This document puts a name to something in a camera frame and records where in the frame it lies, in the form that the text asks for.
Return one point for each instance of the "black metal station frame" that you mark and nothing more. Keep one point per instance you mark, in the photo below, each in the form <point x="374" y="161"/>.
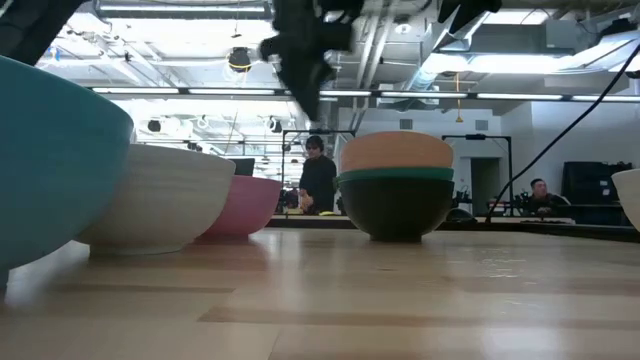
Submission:
<point x="510" y="165"/>
<point x="340" y="132"/>

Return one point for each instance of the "green bowl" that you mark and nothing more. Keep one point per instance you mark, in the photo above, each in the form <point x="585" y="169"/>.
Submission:
<point x="395" y="174"/>

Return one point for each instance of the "black bowl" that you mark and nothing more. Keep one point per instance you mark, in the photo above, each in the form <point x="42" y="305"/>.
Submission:
<point x="395" y="210"/>

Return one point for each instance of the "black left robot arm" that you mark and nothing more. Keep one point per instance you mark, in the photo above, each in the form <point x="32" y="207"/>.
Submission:
<point x="30" y="25"/>

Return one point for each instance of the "teal bowl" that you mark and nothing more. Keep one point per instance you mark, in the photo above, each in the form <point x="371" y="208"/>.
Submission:
<point x="50" y="175"/>

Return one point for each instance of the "pink bowl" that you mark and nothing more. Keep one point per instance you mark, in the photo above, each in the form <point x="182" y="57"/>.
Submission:
<point x="250" y="205"/>

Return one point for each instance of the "long ceiling light strip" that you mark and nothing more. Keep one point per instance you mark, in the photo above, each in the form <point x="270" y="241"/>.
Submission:
<point x="425" y="95"/>

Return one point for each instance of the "white ribbed bowl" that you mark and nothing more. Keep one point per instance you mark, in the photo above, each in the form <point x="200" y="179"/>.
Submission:
<point x="631" y="195"/>
<point x="165" y="200"/>

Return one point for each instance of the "black ceiling dome camera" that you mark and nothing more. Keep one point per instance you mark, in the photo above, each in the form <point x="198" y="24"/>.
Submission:
<point x="240" y="59"/>

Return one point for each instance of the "person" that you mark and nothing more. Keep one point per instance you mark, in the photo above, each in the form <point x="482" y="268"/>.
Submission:
<point x="320" y="180"/>
<point x="542" y="200"/>

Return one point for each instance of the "black table edge strip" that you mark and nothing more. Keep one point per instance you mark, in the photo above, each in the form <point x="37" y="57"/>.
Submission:
<point x="575" y="230"/>

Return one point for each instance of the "black monitor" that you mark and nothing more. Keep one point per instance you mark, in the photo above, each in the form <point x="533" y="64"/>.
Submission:
<point x="243" y="167"/>

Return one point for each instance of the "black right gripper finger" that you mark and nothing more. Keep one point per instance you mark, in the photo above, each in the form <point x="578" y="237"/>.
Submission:
<point x="465" y="10"/>

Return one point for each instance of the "yellow hanging pendant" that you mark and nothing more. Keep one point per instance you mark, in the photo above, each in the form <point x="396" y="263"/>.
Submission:
<point x="458" y="118"/>

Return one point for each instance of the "orange bowl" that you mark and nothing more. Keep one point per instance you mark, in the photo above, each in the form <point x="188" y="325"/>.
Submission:
<point x="395" y="152"/>

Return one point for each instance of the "black cabinet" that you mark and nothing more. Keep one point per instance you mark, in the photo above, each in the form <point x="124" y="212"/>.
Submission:
<point x="595" y="190"/>

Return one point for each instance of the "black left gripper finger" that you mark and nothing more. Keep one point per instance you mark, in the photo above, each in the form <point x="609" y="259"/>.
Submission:
<point x="310" y="95"/>

